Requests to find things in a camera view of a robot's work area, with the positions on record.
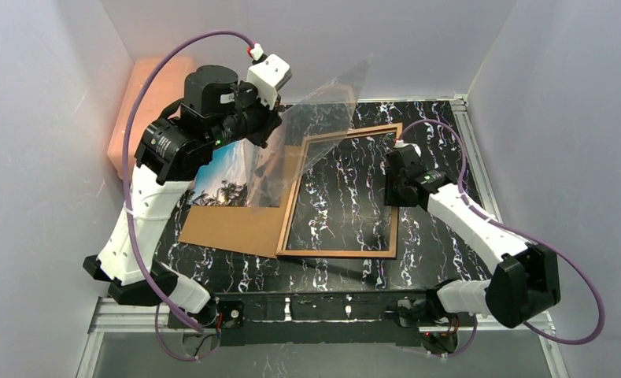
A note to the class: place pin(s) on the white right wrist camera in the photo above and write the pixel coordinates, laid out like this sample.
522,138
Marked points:
407,148

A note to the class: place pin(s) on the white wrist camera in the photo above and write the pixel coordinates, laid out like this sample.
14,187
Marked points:
407,148
269,74

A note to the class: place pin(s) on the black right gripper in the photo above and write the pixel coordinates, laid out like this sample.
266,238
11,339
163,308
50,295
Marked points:
395,170

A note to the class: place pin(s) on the wooden picture frame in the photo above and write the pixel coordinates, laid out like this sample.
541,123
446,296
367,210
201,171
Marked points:
335,208

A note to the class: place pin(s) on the beach landscape photo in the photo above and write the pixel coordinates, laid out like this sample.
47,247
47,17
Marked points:
240,174

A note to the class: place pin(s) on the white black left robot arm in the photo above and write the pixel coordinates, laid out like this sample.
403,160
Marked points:
216,109

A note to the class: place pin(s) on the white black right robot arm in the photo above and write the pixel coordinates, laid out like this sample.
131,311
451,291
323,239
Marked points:
524,278

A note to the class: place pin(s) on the brown fibreboard backing board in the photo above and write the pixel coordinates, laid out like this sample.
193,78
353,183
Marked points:
245,230

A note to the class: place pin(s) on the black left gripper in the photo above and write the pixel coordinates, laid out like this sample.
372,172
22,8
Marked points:
267,122

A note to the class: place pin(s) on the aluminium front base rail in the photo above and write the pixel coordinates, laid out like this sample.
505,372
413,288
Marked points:
133,341

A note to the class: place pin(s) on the clear acrylic sheet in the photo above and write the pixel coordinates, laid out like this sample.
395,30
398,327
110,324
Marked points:
310,129

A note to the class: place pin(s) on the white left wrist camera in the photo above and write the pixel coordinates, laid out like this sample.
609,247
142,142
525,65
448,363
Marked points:
269,74

